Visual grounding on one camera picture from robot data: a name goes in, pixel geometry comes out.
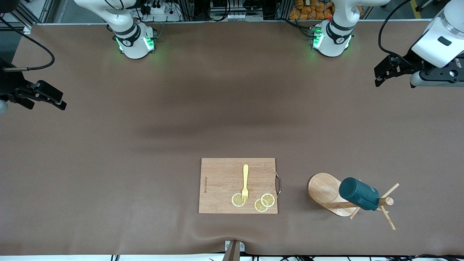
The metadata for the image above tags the bag of orange fruit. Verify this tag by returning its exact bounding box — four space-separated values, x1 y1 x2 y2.
289 0 364 20

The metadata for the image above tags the bamboo cutting board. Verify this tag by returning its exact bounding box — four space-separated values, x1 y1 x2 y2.
199 158 282 214

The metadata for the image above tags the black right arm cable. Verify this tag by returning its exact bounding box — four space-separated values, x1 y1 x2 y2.
0 16 56 71

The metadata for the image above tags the teal mug with yellow inside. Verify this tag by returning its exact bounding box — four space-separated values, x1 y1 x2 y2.
339 177 380 211

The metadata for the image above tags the wooden mug tree rack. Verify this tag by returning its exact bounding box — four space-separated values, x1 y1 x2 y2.
307 173 400 230

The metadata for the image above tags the aluminium camera post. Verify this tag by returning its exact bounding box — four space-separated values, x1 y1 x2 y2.
222 240 245 261

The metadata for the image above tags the white power strip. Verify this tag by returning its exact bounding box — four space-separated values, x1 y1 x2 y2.
140 3 182 22

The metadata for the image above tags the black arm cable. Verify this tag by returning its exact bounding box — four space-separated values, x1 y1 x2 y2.
378 0 417 66
0 16 56 71

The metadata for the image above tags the grey equipment box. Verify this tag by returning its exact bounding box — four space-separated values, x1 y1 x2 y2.
210 0 264 21

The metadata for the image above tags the yellow plastic fork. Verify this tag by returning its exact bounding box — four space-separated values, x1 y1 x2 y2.
242 164 249 203

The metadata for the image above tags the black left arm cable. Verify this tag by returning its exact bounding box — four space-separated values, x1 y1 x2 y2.
378 0 417 66

